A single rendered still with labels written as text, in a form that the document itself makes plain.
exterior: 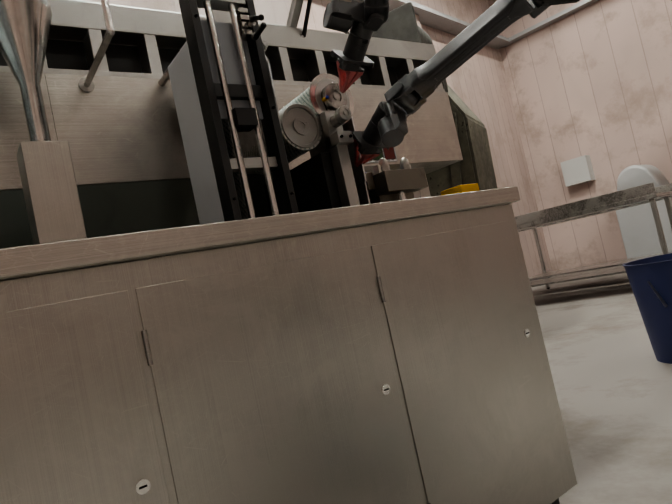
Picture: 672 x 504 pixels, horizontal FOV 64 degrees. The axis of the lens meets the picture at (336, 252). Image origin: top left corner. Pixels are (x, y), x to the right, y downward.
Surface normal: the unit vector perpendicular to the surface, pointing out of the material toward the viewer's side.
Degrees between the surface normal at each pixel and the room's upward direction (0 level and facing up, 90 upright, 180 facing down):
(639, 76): 90
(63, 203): 90
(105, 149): 90
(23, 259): 90
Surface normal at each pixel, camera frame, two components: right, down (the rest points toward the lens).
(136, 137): 0.57, -0.16
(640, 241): -0.72, 0.12
